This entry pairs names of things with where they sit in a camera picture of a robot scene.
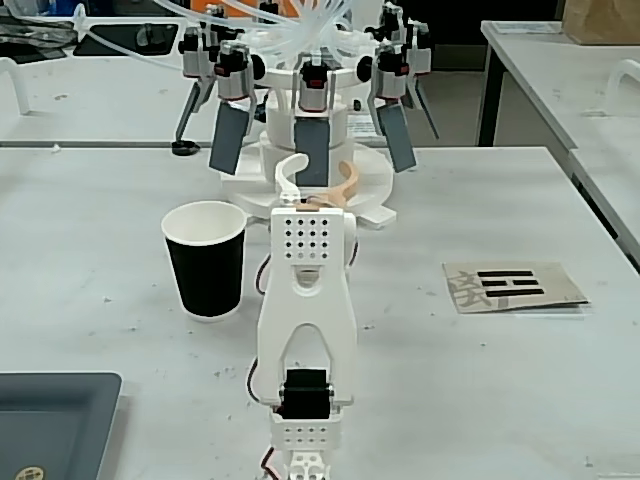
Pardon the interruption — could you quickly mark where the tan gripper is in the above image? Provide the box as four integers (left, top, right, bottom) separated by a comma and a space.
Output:
273, 153, 362, 211

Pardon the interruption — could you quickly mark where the black paper cup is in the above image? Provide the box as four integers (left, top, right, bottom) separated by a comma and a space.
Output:
160, 199, 249, 324

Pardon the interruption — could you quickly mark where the grey paddle actuator unit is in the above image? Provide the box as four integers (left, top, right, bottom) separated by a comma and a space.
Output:
399, 19, 442, 141
292, 54, 335, 189
368, 42, 419, 174
207, 40, 257, 176
172, 23, 217, 146

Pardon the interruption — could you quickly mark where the white dispenser machine with paddles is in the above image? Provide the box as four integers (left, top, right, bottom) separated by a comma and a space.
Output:
219, 67, 399, 231

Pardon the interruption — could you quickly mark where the printed white label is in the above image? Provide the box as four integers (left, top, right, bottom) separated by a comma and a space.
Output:
346, 115, 377, 136

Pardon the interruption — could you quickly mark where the clear plastic tube bundle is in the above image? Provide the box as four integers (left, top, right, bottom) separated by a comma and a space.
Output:
74, 0, 366, 64

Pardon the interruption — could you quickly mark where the grey card with black bars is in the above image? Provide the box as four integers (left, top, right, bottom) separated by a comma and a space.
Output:
442, 262, 591, 315

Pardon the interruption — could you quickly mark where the black flat mat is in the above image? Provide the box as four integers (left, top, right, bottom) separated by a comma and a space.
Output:
73, 22, 187, 57

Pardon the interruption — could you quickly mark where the flat printed paper booklet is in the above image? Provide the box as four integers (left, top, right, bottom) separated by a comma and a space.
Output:
492, 20, 566, 36

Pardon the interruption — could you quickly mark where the black plastic bag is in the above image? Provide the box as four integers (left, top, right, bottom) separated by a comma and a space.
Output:
0, 13, 76, 51

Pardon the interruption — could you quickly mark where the brown cardboard box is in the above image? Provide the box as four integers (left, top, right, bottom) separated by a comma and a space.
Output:
560, 0, 640, 45

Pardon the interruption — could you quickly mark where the dark grey plastic tray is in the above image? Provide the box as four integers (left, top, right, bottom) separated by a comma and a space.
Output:
0, 370, 124, 480

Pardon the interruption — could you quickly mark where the white curved bracket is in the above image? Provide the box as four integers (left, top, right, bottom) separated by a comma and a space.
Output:
607, 58, 640, 119
0, 56, 32, 117

